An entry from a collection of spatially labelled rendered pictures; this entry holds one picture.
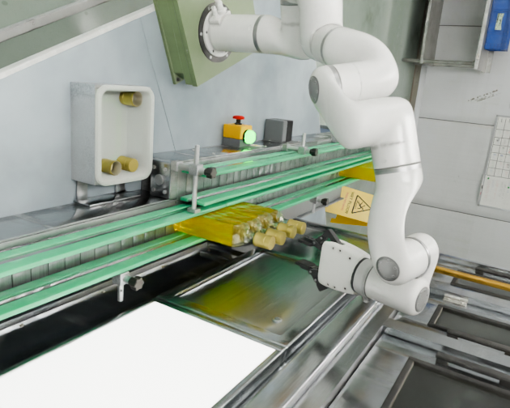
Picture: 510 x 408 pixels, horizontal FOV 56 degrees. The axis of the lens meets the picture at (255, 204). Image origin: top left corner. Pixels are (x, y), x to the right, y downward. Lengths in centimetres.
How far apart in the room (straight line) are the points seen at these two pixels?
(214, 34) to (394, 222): 73
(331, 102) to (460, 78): 612
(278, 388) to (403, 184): 41
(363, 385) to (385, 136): 47
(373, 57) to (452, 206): 616
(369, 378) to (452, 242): 624
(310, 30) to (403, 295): 58
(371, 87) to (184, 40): 55
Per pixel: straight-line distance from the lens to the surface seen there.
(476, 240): 715
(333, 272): 104
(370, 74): 96
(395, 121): 88
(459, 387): 108
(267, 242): 113
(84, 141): 114
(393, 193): 88
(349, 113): 86
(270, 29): 125
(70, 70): 116
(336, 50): 102
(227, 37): 132
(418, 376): 107
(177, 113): 142
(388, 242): 86
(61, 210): 114
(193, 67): 133
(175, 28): 132
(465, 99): 696
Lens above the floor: 166
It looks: 29 degrees down
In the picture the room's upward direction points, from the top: 103 degrees clockwise
